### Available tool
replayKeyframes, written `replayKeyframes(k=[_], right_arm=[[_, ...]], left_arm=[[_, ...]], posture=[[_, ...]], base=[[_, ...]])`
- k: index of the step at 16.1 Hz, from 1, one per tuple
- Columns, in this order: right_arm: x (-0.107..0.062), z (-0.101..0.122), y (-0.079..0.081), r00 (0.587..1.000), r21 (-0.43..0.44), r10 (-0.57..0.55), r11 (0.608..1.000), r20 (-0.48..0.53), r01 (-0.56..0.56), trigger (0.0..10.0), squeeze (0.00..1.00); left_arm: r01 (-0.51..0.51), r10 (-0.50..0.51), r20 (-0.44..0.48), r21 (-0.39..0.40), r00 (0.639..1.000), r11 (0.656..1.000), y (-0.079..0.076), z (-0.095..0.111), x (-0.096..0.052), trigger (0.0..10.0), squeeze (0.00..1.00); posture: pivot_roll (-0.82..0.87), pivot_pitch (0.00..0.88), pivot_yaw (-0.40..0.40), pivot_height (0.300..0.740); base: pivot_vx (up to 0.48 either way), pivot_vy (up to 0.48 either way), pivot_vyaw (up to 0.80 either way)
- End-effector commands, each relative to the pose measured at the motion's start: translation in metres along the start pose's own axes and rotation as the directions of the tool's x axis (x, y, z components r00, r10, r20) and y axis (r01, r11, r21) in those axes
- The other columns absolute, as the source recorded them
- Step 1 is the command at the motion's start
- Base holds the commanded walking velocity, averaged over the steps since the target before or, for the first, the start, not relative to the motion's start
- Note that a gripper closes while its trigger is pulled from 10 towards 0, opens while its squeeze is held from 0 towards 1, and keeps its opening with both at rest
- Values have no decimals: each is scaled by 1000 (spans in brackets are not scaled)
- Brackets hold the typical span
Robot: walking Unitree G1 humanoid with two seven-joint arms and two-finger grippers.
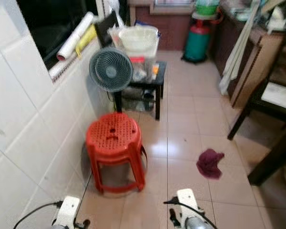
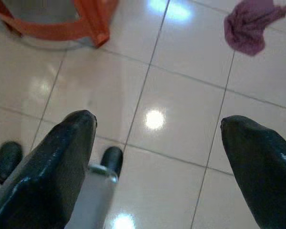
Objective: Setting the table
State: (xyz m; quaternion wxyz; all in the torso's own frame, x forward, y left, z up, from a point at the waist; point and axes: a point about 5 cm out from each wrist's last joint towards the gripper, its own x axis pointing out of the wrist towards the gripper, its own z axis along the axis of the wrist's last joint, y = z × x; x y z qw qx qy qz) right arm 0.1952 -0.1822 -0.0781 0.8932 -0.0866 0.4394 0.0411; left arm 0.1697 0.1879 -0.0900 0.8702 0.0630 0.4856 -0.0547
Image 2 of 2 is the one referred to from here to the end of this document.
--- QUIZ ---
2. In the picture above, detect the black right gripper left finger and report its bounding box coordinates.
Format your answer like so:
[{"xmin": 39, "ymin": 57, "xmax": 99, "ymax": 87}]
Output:
[{"xmin": 0, "ymin": 109, "xmax": 97, "ymax": 229}]

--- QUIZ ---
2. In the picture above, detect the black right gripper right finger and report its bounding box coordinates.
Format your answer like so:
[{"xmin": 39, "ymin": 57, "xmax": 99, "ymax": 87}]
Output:
[{"xmin": 220, "ymin": 115, "xmax": 286, "ymax": 229}]

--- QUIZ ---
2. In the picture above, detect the black robot foot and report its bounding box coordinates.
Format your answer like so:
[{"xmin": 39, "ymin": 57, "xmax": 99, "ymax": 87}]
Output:
[
  {"xmin": 100, "ymin": 146, "xmax": 124, "ymax": 178},
  {"xmin": 0, "ymin": 141, "xmax": 23, "ymax": 182}
]

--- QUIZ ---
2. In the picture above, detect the purple crumpled cloth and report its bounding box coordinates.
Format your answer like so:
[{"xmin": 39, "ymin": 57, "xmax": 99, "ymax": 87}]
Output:
[{"xmin": 224, "ymin": 0, "xmax": 286, "ymax": 57}]

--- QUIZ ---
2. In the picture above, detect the orange plastic stool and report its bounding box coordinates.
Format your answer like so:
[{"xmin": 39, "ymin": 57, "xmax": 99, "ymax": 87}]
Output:
[{"xmin": 0, "ymin": 0, "xmax": 120, "ymax": 48}]

